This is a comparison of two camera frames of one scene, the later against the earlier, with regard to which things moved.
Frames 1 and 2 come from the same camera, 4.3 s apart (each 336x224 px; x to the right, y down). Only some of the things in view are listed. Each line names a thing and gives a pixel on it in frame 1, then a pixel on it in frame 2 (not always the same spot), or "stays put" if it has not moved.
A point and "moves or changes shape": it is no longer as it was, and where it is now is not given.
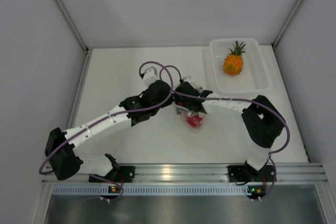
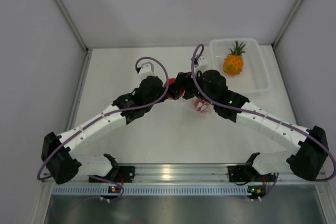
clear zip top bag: (195, 122) moves or changes shape
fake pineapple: (233, 63) stays put
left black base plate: (119, 174) stays put
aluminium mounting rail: (305, 172) stays put
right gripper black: (178, 100) -> (174, 88)
